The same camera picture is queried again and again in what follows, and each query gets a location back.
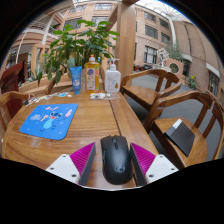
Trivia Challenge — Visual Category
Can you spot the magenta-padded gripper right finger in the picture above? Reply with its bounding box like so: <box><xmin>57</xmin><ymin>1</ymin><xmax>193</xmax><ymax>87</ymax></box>
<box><xmin>129</xmin><ymin>142</ymin><xmax>179</xmax><ymax>187</ymax></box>

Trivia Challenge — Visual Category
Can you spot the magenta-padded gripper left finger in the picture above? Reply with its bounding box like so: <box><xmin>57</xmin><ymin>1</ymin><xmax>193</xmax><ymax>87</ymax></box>
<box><xmin>45</xmin><ymin>142</ymin><xmax>97</xmax><ymax>186</ymax></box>

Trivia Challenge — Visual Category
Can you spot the black computer mouse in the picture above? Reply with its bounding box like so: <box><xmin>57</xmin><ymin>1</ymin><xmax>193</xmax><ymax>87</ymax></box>
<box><xmin>100</xmin><ymin>134</ymin><xmax>134</xmax><ymax>185</ymax></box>

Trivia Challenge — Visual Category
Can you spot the blue cartoon mouse pad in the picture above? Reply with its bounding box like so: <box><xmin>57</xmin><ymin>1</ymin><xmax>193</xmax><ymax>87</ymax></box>
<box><xmin>19</xmin><ymin>103</ymin><xmax>79</xmax><ymax>141</ymax></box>

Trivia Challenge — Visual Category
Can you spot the black notebook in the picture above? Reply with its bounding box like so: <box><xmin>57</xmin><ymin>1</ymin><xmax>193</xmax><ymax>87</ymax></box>
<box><xmin>164</xmin><ymin>118</ymin><xmax>196</xmax><ymax>158</ymax></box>

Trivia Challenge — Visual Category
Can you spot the wooden armchair with notebook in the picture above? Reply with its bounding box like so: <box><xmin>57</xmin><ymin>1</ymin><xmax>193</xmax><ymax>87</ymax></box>
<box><xmin>143</xmin><ymin>89</ymin><xmax>224</xmax><ymax>169</ymax></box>

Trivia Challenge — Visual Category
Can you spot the small clear wrapped packet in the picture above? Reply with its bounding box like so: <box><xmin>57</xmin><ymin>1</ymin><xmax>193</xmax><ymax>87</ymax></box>
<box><xmin>89</xmin><ymin>92</ymin><xmax>107</xmax><ymax>100</ymax></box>

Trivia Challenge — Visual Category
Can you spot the black key bunch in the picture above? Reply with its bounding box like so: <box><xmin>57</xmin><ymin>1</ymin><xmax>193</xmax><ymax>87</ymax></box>
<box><xmin>23</xmin><ymin>97</ymin><xmax>35</xmax><ymax>107</ymax></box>

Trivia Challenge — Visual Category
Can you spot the blue squeeze tube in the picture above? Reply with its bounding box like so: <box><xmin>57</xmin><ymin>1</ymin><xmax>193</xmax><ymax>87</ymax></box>
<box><xmin>69</xmin><ymin>65</ymin><xmax>83</xmax><ymax>95</ymax></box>

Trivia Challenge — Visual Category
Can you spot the yellow liquid bottle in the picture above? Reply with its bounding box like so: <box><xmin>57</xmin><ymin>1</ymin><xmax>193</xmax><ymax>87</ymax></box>
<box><xmin>84</xmin><ymin>54</ymin><xmax>101</xmax><ymax>94</ymax></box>

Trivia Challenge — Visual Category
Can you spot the white pump bottle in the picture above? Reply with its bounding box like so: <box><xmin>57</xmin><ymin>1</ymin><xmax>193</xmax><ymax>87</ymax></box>
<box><xmin>104</xmin><ymin>58</ymin><xmax>122</xmax><ymax>94</ymax></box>

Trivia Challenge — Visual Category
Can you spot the yellow flowering plant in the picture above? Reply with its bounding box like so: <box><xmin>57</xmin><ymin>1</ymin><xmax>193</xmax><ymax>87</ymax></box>
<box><xmin>188</xmin><ymin>74</ymin><xmax>198</xmax><ymax>90</ymax></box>

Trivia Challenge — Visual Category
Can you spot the dark red wooden podium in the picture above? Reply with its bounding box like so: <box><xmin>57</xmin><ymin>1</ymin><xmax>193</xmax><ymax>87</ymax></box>
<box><xmin>0</xmin><ymin>60</ymin><xmax>26</xmax><ymax>95</ymax></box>

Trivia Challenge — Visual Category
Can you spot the green potted plant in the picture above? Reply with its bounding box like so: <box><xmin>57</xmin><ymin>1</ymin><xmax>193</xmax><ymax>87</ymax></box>
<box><xmin>36</xmin><ymin>19</ymin><xmax>121</xmax><ymax>87</ymax></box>

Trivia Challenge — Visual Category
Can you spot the white sculpture on pedestal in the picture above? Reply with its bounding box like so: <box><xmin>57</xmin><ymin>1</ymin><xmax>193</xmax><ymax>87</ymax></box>
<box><xmin>157</xmin><ymin>47</ymin><xmax>170</xmax><ymax>67</ymax></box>

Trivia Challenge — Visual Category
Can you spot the wooden pergola post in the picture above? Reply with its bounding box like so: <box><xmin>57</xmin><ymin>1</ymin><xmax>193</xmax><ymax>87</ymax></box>
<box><xmin>114</xmin><ymin>0</ymin><xmax>138</xmax><ymax>87</ymax></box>

